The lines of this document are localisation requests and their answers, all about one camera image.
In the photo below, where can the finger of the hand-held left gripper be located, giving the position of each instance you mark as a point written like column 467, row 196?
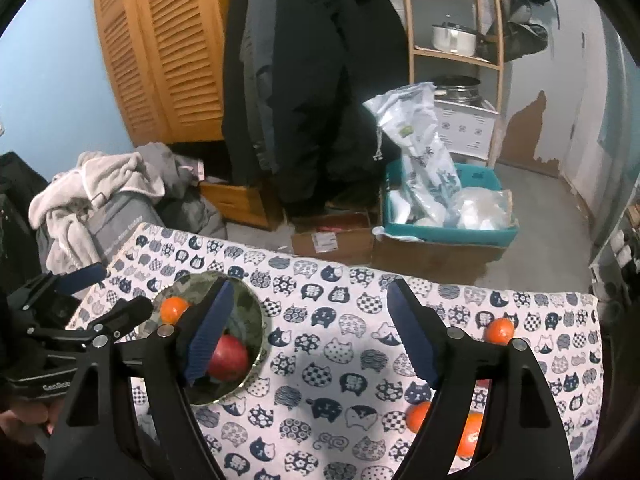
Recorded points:
column 85, row 276
column 125, row 315

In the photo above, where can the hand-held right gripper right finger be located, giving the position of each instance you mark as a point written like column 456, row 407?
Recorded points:
column 412, row 335

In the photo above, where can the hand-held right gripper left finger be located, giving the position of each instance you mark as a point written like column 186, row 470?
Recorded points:
column 210, row 335

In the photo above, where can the red apple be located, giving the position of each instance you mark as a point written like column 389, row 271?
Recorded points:
column 230, row 360

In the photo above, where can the scalloped glass bowl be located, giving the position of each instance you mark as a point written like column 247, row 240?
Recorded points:
column 250, row 325

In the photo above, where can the small orange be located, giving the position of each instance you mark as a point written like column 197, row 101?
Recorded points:
column 500, row 331

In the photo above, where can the large orange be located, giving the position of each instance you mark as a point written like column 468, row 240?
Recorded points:
column 471, row 435

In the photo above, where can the person's left hand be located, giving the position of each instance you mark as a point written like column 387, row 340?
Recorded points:
column 20, row 422

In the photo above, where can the grey fabric bag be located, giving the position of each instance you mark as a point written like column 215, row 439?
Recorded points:
column 120, row 230

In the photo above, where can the beige fleece robe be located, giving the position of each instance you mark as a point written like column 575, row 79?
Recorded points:
column 65, row 220

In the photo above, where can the cat print tablecloth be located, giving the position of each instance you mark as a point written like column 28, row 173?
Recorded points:
column 350, row 335

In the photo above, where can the large cardboard box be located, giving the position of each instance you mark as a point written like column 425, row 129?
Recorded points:
column 435, row 260

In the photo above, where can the black bag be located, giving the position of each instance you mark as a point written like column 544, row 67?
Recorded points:
column 20, row 200

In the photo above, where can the teal plastic bin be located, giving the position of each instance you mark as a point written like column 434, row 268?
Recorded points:
column 450, row 237

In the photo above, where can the small labelled cardboard box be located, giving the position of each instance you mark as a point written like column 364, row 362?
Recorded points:
column 345, row 245

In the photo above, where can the grey clothing pile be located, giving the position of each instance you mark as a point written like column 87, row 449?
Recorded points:
column 185, row 200

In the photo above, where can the wooden drawer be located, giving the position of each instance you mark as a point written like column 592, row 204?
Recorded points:
column 240, row 205

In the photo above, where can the clear plastic bag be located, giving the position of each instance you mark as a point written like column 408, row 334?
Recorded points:
column 482, row 207

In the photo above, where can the printed white plastic bag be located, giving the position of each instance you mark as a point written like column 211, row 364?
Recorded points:
column 425, row 160

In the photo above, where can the metal shoe rack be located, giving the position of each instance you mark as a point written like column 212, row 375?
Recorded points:
column 607, row 260

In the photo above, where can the white patterned drawer box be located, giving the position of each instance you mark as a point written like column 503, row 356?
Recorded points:
column 465, row 130

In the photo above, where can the black jacket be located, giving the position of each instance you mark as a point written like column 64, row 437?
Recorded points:
column 235, row 110

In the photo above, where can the wooden louvered wardrobe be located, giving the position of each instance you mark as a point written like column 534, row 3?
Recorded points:
column 165, row 60

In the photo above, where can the metal steamer pot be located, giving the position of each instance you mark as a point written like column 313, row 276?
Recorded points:
column 460, row 92

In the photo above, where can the black hooded coat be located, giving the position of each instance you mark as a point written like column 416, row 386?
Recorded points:
column 325, row 85

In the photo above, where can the grey blue jacket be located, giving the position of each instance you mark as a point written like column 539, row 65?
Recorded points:
column 257, row 60

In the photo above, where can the white door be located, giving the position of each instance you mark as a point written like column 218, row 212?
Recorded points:
column 590, row 110

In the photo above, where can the white cooking pot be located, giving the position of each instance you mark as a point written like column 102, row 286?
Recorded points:
column 452, row 40

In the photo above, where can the bamboo shelf rack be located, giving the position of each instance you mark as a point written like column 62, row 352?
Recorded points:
column 410, row 35

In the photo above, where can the grey hanging bag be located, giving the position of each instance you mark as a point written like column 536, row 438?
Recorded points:
column 520, row 30

